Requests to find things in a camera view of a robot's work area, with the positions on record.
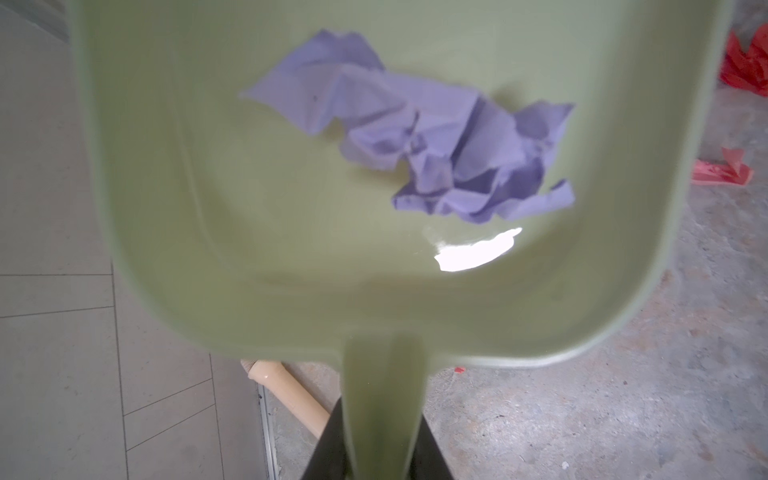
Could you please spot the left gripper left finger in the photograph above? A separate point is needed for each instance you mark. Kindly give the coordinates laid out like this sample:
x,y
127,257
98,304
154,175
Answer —
x,y
329,459

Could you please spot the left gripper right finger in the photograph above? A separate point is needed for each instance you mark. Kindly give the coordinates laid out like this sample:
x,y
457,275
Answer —
x,y
427,461

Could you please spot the green dustpan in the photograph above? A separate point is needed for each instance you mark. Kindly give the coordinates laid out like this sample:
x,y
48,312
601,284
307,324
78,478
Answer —
x,y
254,239

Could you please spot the purple paper scrap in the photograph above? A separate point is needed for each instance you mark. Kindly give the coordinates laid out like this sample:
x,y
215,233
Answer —
x,y
467,156

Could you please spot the beige rolling pin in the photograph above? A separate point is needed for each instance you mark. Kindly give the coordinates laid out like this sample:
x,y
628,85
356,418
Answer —
x,y
290,392

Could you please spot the pink paper scrap centre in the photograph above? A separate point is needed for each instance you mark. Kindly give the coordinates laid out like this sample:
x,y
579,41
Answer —
x,y
733,171

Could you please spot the red paper scrap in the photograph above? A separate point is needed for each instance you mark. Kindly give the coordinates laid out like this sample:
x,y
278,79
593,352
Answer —
x,y
746,69

